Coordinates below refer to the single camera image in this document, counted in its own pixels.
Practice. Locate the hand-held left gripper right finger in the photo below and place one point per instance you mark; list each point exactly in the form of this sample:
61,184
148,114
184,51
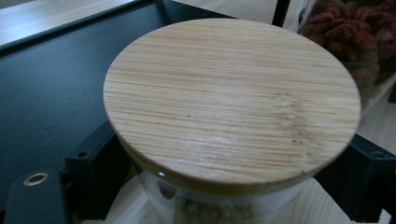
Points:
364,180

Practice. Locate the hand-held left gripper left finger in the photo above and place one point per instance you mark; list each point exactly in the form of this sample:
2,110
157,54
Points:
99,168

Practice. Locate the wooden cylinder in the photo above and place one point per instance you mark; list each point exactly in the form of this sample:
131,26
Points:
351,34

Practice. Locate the black metal shelf rack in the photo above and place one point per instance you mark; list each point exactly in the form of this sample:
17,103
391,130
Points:
46,93

